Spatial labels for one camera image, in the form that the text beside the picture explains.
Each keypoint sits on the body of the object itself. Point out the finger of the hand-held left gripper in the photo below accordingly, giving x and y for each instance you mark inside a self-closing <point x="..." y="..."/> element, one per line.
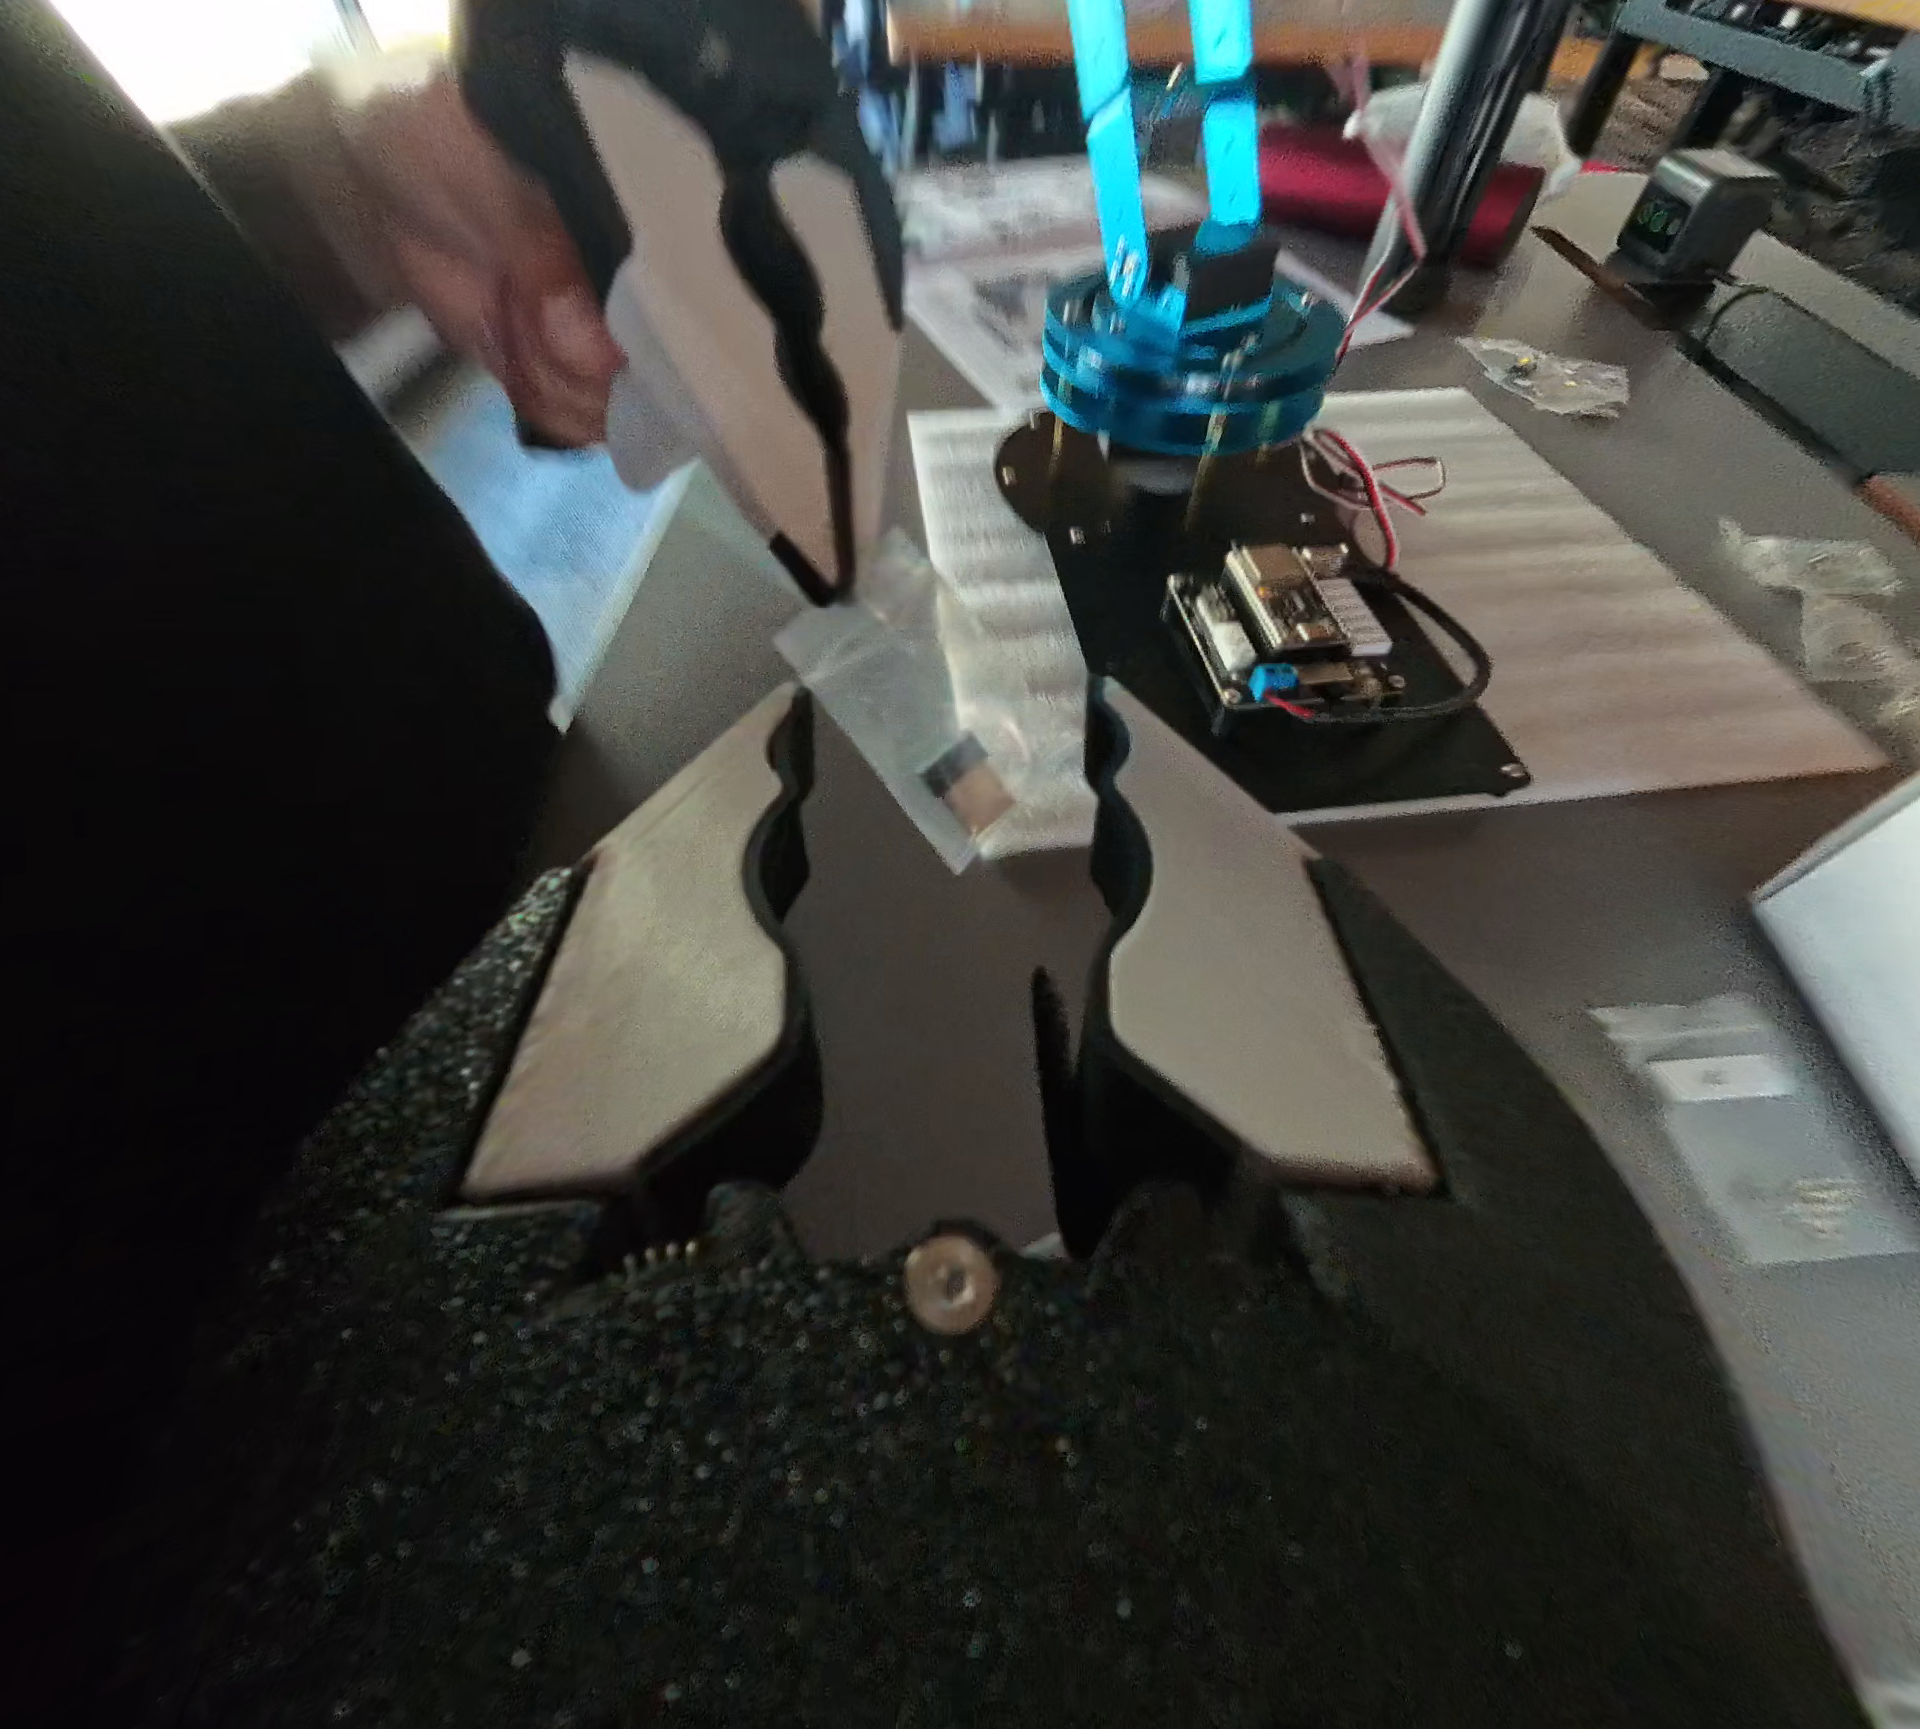
<point x="672" y="293"/>
<point x="851" y="320"/>

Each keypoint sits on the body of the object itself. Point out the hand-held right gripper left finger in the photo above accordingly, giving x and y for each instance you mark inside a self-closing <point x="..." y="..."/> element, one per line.
<point x="627" y="1013"/>

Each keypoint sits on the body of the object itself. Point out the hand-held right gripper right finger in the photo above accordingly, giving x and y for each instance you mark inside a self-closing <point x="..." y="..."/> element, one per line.
<point x="1264" y="1013"/>

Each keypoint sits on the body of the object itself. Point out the printed instruction manual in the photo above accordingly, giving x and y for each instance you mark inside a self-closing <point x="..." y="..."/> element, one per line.
<point x="988" y="293"/>

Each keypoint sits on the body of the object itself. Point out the clear bag with small part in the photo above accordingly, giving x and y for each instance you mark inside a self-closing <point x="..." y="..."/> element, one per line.
<point x="902" y="714"/>

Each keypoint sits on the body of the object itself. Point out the orange and white kit box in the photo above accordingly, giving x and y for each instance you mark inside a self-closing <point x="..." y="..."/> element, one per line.
<point x="1860" y="951"/>

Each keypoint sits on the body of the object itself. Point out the person's left forearm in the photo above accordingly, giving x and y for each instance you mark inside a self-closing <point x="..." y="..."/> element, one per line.
<point x="272" y="157"/>

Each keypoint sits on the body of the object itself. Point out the blue toy robot arm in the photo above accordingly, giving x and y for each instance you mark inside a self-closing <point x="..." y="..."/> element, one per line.
<point x="1167" y="350"/>

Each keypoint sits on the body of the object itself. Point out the grey desk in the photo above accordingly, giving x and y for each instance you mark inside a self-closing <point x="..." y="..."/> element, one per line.
<point x="1572" y="890"/>

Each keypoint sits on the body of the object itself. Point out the person's left hand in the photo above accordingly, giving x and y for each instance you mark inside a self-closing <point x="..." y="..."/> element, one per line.
<point x="484" y="259"/>

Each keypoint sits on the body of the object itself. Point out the controller circuit board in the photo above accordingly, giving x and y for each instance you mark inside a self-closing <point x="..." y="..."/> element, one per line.
<point x="1288" y="635"/>

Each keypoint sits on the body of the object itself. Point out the dark red cylinder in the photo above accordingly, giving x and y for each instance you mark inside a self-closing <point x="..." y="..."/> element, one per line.
<point x="1320" y="182"/>

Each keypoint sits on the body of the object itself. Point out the white foam sheet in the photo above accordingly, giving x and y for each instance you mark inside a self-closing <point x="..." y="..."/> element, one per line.
<point x="1624" y="650"/>

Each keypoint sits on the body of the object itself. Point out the dark tall bottle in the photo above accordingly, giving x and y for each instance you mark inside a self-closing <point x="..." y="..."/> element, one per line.
<point x="1503" y="80"/>

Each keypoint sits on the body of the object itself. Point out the crumpled clear plastic bags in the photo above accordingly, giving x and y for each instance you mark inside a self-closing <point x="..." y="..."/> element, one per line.
<point x="1829" y="600"/>

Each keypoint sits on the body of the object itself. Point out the small black display charger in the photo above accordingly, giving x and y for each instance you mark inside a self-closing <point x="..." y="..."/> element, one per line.
<point x="1694" y="213"/>

